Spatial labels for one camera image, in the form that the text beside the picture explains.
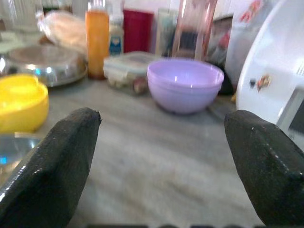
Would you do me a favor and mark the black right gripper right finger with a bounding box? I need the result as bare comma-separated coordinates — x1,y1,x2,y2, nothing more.
224,109,304,226

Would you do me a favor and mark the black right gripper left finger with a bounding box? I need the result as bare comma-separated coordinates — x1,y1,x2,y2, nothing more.
0,107,102,228

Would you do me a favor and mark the yellow plastic bowl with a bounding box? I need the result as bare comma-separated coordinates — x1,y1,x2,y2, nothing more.
0,74,50,133

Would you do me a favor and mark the white kitchen appliance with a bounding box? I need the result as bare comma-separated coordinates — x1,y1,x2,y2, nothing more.
235,0,304,152

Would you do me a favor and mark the round steel lidded pan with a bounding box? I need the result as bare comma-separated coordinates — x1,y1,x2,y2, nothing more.
0,45,88,87

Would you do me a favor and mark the purple plastic bowl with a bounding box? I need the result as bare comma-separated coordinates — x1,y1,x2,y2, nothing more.
147,58,225,114

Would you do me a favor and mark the clear plastic food container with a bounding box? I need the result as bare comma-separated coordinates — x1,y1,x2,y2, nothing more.
103,51,157,95

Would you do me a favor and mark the orange juice bottle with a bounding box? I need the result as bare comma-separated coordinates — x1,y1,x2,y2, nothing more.
85,0,110,80

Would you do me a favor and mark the bagged bread loaf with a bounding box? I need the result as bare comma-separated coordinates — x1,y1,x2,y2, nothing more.
36,10,88,55

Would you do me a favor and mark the small white blue bottle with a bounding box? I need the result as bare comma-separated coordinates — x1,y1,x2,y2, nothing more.
108,14,124,57

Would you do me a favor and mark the pink transparent bottle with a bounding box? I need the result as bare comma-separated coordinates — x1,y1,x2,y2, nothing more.
171,0,218,61

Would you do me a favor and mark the red box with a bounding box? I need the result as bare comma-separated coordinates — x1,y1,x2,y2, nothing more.
123,9,154,54

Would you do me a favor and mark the grey carton box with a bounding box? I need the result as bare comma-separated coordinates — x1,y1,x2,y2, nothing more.
155,8,179,57

